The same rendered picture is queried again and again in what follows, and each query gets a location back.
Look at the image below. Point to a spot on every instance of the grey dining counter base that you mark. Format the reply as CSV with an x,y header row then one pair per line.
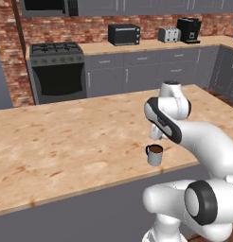
x,y
90,217

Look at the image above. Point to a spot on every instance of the grey gas range with oven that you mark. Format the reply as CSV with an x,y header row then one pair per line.
x,y
57,74

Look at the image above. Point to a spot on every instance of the grey fridge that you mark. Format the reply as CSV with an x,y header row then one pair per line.
x,y
1,85

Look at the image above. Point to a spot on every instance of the black toaster oven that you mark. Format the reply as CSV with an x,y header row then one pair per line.
x,y
123,34

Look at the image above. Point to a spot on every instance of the grey side cupboards run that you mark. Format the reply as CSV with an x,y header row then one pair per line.
x,y
227,74

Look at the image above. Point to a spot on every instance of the grey microwave oven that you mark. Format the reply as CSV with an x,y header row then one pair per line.
x,y
45,7

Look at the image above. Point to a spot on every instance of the grey mug of hot chocolate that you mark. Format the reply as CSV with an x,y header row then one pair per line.
x,y
154,157

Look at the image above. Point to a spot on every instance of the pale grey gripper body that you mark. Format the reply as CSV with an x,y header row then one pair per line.
x,y
154,133

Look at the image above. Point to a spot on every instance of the grey upper cupboards run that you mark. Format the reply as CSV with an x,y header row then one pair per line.
x,y
153,6

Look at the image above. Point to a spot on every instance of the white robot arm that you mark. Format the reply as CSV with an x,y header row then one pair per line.
x,y
206,141

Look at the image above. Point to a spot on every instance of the grey lower cupboards run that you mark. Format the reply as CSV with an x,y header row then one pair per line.
x,y
140,74

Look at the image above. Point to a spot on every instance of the silver toaster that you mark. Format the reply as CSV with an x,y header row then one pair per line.
x,y
169,34

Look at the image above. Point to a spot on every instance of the black coffee machine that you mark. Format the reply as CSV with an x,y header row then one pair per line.
x,y
188,30

